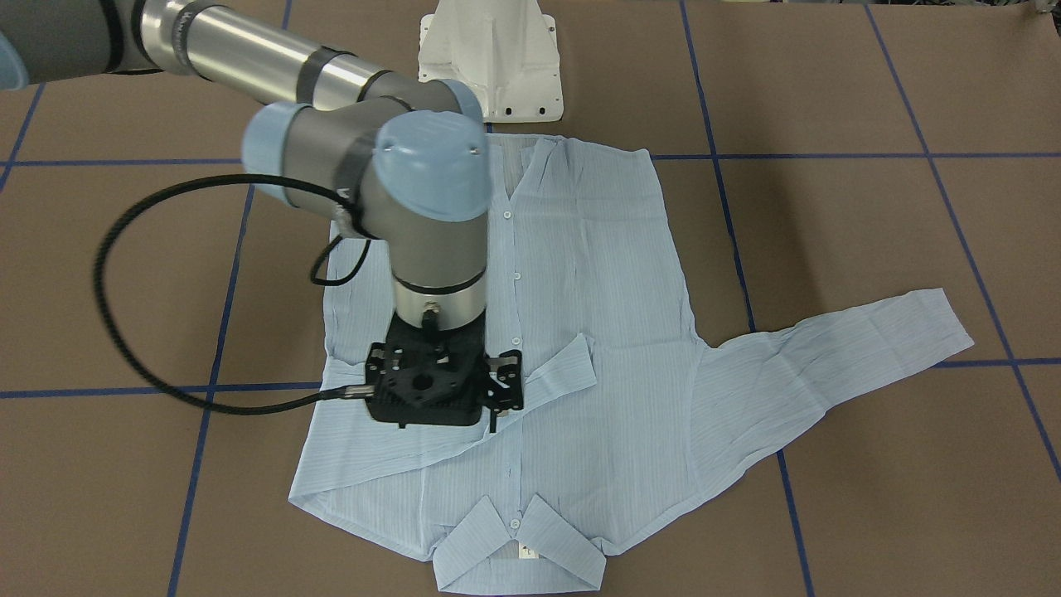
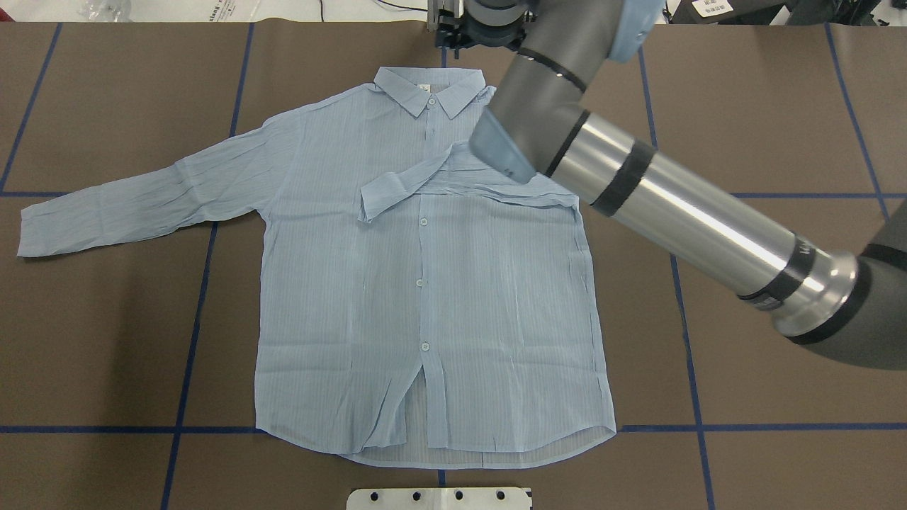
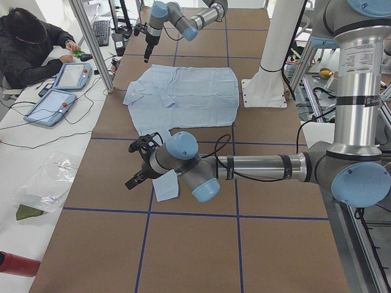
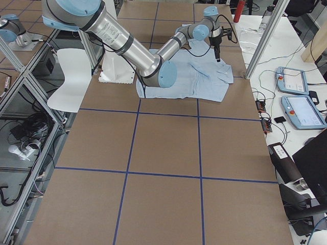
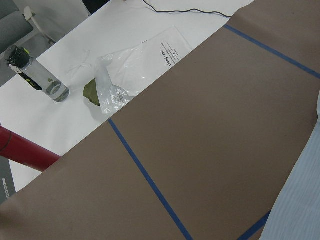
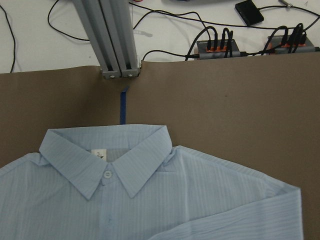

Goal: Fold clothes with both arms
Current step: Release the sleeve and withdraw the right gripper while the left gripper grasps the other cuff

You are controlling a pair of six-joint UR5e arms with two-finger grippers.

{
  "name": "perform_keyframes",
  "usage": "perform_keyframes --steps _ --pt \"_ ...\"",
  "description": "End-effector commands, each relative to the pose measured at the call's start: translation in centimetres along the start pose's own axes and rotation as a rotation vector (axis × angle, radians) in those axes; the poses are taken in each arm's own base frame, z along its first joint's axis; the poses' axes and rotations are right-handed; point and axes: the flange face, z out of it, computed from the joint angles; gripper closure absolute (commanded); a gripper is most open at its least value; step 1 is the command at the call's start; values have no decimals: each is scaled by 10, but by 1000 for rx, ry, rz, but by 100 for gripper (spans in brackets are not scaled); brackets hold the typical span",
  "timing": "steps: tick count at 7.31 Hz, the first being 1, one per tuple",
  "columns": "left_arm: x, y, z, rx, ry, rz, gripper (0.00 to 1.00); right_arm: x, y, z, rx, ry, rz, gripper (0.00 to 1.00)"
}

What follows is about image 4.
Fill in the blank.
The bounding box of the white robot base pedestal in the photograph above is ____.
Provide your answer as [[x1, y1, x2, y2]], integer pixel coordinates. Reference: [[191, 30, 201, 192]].
[[99, 51, 135, 84]]

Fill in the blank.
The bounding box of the orange usb hub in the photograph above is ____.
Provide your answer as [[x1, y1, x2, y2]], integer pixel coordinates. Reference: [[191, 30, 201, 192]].
[[255, 100, 266, 112], [261, 118, 272, 134]]

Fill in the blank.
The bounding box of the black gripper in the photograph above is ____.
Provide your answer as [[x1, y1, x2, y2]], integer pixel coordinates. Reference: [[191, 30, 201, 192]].
[[208, 27, 232, 62]]

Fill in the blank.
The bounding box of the blue teach pendant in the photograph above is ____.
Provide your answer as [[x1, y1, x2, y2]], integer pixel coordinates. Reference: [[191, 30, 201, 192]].
[[281, 95, 326, 130], [275, 66, 309, 95]]

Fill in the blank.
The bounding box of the red water bottle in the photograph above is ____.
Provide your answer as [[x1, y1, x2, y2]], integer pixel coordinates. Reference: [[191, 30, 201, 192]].
[[233, 0, 246, 23]]

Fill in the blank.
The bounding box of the upper blue teach pendant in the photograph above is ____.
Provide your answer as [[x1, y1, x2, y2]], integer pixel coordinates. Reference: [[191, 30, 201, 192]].
[[275, 66, 309, 95]]

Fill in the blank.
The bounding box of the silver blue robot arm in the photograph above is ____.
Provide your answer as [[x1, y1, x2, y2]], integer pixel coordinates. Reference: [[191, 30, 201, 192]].
[[156, 6, 236, 62], [42, 1, 177, 88]]

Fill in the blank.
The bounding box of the small black phone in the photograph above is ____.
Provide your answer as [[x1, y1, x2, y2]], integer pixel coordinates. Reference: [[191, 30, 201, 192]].
[[274, 116, 286, 124]]

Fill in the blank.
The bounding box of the lower blue teach pendant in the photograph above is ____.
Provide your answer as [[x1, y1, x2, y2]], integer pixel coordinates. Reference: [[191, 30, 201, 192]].
[[281, 95, 326, 130]]

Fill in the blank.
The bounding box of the black box with label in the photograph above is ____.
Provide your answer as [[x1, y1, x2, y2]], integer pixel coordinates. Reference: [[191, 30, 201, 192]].
[[267, 142, 302, 183]]

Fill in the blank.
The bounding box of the white power strip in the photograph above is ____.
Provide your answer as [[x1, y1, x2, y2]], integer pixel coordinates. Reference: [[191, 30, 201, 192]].
[[8, 143, 40, 161]]

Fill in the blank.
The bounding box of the white plastic chair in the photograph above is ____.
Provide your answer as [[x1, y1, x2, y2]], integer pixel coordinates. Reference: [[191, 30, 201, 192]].
[[47, 48, 92, 113]]

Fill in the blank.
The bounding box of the clear plastic bottle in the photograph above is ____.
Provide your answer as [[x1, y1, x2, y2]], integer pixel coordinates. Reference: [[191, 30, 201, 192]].
[[258, 5, 275, 33]]

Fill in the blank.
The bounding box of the light blue button shirt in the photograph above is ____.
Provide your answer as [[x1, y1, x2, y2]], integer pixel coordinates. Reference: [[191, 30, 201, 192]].
[[136, 39, 234, 102]]

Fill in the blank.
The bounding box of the aluminium frame post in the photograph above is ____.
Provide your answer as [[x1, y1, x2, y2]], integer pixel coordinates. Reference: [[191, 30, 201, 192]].
[[245, 0, 289, 79]]

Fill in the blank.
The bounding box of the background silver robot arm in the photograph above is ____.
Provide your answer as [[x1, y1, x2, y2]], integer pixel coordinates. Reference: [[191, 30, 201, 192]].
[[1, 14, 43, 51]]

